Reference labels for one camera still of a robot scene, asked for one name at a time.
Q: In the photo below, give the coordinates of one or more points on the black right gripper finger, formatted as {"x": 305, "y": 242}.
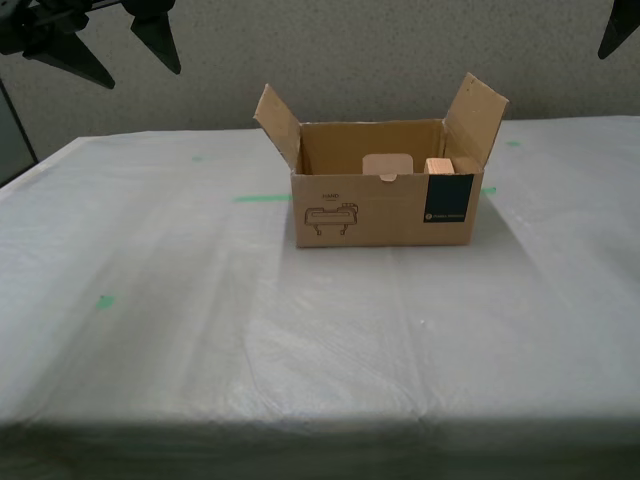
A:
{"x": 625, "y": 25}

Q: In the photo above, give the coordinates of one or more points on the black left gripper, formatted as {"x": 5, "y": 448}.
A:
{"x": 30, "y": 20}

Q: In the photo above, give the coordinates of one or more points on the light wooden block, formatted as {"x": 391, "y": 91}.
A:
{"x": 439, "y": 166}

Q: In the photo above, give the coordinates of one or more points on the brown cardboard box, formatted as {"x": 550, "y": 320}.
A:
{"x": 380, "y": 220}

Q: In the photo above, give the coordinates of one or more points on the dark gray partition panel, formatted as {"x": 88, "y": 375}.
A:
{"x": 12, "y": 140}

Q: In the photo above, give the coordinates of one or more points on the green tape strip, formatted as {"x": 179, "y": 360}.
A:
{"x": 262, "y": 198}
{"x": 489, "y": 191}

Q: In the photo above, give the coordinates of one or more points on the translucent plastic table cover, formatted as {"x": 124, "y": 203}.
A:
{"x": 300, "y": 325}

